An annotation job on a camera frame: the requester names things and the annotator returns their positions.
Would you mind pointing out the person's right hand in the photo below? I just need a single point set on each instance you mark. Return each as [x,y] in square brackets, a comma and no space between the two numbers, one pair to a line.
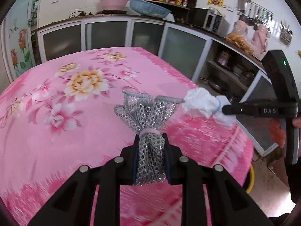
[297,123]

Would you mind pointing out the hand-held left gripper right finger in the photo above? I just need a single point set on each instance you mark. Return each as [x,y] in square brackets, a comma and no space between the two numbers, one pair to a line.
[167,167]

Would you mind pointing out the pink basin with lid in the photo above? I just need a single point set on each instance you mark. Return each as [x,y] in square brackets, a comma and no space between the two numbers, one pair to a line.
[114,1]

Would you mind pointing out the yellow trash bin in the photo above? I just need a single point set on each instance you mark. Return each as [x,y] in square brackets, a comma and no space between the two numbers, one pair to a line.
[251,179]

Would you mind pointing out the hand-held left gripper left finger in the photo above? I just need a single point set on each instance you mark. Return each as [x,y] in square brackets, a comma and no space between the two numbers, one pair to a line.
[134,169]

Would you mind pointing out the white paper wad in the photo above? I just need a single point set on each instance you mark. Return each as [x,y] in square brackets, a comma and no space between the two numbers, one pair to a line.
[199,101]

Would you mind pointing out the frosted glass cabinet door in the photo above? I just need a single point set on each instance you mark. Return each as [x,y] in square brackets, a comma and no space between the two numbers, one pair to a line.
[263,127]
[183,51]
[60,42]
[107,34]
[147,35]

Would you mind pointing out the floral painted door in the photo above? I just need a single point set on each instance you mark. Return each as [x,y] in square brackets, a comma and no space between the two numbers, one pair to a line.
[21,40]

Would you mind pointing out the blue plastic basin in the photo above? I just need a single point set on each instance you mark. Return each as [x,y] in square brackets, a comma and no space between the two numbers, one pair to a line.
[150,8]

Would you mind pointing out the pink floral tablecloth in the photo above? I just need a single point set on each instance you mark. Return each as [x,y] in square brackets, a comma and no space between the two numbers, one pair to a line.
[70,122]

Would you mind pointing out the black induction cooker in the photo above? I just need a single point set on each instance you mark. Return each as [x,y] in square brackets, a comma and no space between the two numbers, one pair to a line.
[111,12]

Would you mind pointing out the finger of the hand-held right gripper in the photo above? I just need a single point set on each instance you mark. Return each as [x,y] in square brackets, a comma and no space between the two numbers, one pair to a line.
[239,110]

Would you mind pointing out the silver mesh scrubber net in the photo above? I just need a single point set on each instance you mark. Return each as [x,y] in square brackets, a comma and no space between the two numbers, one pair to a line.
[148,113]

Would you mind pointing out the wall utensil rack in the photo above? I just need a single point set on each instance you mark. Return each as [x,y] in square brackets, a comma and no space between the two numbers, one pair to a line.
[255,10]

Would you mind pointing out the white cloth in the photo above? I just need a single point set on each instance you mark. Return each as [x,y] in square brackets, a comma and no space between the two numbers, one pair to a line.
[169,17]

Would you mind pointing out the pink and black appliance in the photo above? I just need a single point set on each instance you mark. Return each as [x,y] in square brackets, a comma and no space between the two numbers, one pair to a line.
[223,58]

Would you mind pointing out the bag of fried snacks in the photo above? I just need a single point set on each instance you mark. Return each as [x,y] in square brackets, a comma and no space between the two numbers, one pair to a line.
[239,40]

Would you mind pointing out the black microwave oven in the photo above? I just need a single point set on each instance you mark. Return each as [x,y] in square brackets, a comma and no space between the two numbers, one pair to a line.
[202,20]

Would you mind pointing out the metal chopstick basket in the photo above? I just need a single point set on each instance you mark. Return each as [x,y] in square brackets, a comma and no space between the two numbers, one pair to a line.
[286,34]

